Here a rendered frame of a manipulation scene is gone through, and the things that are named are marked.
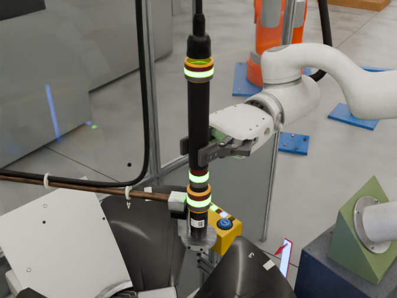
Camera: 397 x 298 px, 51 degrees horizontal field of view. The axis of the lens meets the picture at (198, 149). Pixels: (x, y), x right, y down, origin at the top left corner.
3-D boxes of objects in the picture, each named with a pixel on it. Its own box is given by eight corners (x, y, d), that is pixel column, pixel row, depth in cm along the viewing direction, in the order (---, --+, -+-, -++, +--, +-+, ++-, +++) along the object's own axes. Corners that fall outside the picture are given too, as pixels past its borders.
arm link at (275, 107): (283, 140, 80) (274, 146, 78) (249, 123, 85) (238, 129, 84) (288, 101, 75) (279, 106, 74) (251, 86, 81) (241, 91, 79)
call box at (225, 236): (188, 235, 148) (188, 212, 142) (208, 221, 154) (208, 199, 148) (221, 259, 138) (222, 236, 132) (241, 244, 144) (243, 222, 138)
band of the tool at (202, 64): (182, 83, 61) (181, 64, 60) (188, 71, 65) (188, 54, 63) (210, 85, 60) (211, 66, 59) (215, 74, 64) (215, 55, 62)
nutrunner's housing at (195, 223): (186, 252, 81) (182, 16, 56) (191, 238, 84) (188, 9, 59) (206, 255, 80) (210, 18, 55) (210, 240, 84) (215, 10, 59)
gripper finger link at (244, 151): (264, 154, 69) (233, 158, 68) (250, 131, 76) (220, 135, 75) (265, 148, 69) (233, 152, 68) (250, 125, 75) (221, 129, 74)
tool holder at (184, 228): (166, 247, 79) (164, 208, 74) (175, 222, 85) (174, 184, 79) (213, 253, 78) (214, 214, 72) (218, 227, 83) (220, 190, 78)
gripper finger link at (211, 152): (238, 158, 70) (211, 174, 67) (224, 150, 72) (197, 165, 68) (239, 142, 69) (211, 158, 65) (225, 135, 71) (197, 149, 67)
